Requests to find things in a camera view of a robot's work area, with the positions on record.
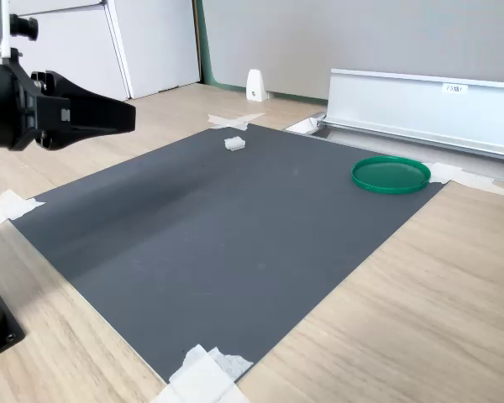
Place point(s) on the round green lid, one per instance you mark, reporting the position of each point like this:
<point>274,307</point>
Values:
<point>390,174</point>

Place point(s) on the green partition edge strip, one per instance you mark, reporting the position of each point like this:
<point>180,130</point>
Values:
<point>206,46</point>

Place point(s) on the small white bracket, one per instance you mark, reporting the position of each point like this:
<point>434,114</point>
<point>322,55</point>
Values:
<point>255,86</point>

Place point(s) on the dark grey mat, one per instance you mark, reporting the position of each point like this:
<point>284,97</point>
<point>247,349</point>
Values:
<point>218,235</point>

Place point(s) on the white camera box, black lens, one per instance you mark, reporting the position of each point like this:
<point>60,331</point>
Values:
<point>2,29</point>

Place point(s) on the white tape piece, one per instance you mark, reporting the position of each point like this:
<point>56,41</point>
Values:
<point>462,176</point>
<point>12,205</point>
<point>206,378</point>
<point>234,120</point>

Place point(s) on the small white plastic terminal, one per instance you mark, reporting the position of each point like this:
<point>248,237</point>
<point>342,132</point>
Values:
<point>235,143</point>

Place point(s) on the white partition panel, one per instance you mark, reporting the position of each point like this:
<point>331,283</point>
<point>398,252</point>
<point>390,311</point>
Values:
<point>151,42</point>

